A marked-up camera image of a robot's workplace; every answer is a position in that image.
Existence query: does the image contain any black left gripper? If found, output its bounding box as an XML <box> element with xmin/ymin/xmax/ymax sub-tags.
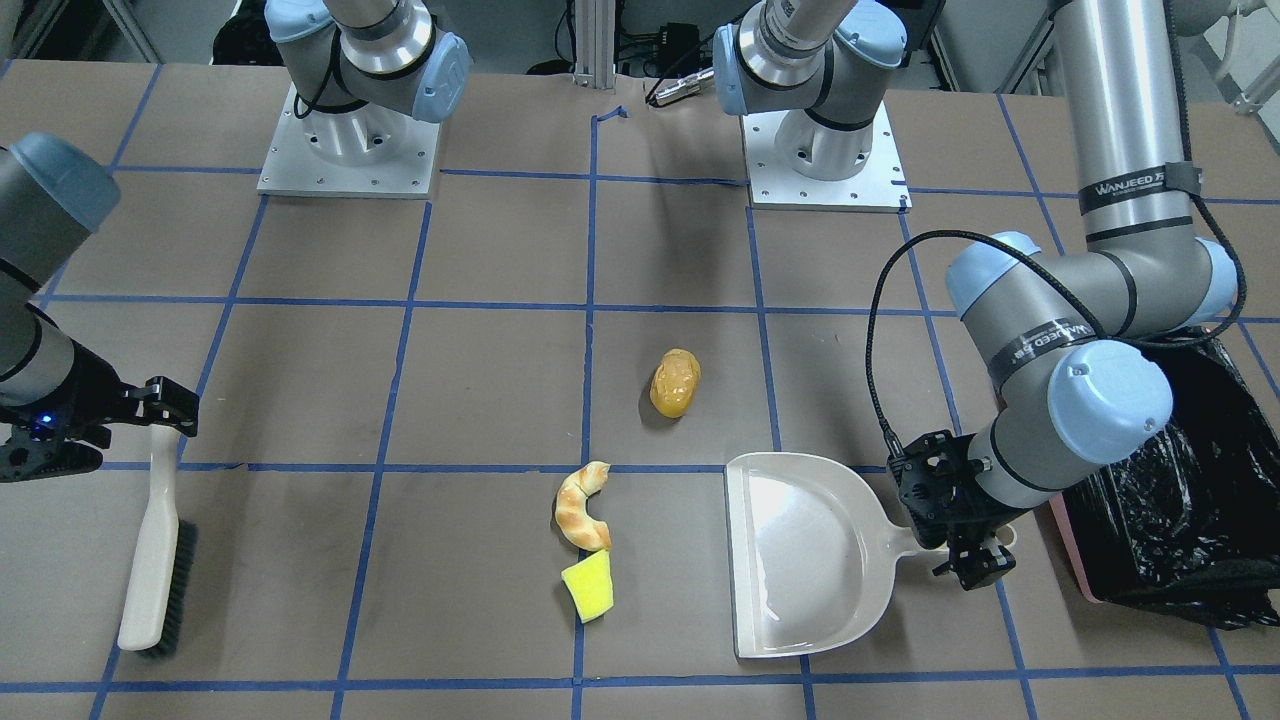
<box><xmin>888</xmin><ymin>430</ymin><xmax>1012</xmax><ymax>591</ymax></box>

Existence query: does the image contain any black lined trash bin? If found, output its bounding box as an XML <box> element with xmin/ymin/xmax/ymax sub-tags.
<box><xmin>1051</xmin><ymin>340</ymin><xmax>1279</xmax><ymax>630</ymax></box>

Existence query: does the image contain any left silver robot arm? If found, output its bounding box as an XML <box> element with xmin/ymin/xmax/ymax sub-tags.
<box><xmin>710</xmin><ymin>1</ymin><xmax>1245</xmax><ymax>589</ymax></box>

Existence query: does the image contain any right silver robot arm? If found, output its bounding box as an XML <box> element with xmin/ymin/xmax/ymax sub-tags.
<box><xmin>1</xmin><ymin>1</ymin><xmax>472</xmax><ymax>483</ymax></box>

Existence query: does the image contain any beige hand brush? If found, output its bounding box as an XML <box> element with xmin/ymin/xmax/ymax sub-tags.
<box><xmin>116</xmin><ymin>425</ymin><xmax>198</xmax><ymax>659</ymax></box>

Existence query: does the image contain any beige plastic dustpan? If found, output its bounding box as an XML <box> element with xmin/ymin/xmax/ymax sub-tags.
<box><xmin>724</xmin><ymin>452</ymin><xmax>1016</xmax><ymax>659</ymax></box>

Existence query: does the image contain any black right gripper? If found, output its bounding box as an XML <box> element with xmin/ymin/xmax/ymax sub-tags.
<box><xmin>1</xmin><ymin>345</ymin><xmax>198</xmax><ymax>483</ymax></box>

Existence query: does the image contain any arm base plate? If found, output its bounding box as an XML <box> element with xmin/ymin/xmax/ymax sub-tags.
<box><xmin>257</xmin><ymin>86</ymin><xmax>442</xmax><ymax>200</ymax></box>
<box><xmin>740</xmin><ymin>102</ymin><xmax>913</xmax><ymax>213</ymax></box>

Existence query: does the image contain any yellow sponge piece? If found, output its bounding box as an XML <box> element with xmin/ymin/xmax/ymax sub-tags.
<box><xmin>559</xmin><ymin>550</ymin><xmax>614</xmax><ymax>623</ymax></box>

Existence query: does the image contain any aluminium frame post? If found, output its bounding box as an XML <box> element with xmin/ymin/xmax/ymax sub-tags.
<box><xmin>572</xmin><ymin>0</ymin><xmax>617</xmax><ymax>94</ymax></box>

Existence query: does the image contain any toy croissant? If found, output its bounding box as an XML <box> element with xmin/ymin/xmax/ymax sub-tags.
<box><xmin>554</xmin><ymin>461</ymin><xmax>613</xmax><ymax>552</ymax></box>

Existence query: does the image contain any yellow bread roll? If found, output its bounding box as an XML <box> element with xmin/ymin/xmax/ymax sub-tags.
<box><xmin>648</xmin><ymin>348</ymin><xmax>701</xmax><ymax>419</ymax></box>

